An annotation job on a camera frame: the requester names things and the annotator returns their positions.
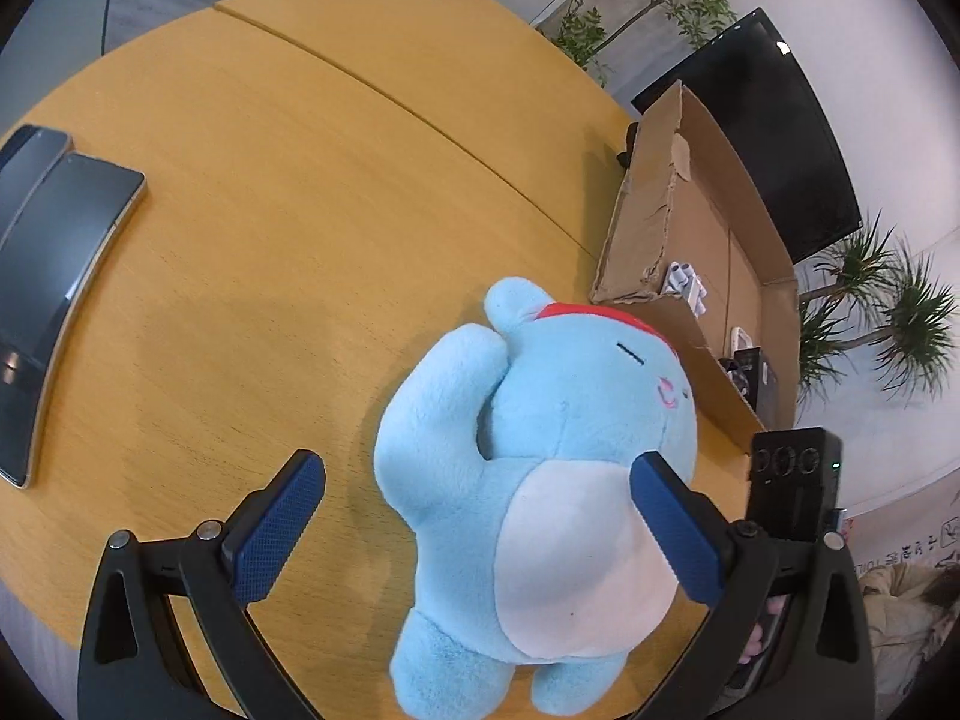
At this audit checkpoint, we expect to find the black monitor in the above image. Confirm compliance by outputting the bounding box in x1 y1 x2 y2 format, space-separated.
632 7 862 265

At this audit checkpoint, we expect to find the black product box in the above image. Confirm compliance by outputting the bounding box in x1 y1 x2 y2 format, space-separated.
733 347 781 425

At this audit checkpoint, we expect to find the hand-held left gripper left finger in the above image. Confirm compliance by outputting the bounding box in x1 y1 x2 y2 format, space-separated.
79 450 327 720

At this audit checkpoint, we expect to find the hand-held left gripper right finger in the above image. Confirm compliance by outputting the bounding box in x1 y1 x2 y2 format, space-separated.
630 452 875 720

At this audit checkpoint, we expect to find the wall poster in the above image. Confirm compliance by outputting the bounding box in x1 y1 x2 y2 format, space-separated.
846 495 960 580

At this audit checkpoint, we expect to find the blue plush toy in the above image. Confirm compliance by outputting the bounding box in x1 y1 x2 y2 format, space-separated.
373 276 702 717

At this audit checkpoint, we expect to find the spiky palm plant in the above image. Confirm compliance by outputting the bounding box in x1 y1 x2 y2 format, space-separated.
795 214 957 410

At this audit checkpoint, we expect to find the person's right hand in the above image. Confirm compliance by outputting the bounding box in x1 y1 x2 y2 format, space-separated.
739 592 790 666

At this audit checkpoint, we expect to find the white tube bundle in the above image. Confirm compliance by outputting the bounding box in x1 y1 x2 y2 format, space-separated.
664 261 710 316

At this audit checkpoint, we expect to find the brown cardboard box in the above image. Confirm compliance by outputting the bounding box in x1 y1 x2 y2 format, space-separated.
589 79 800 458

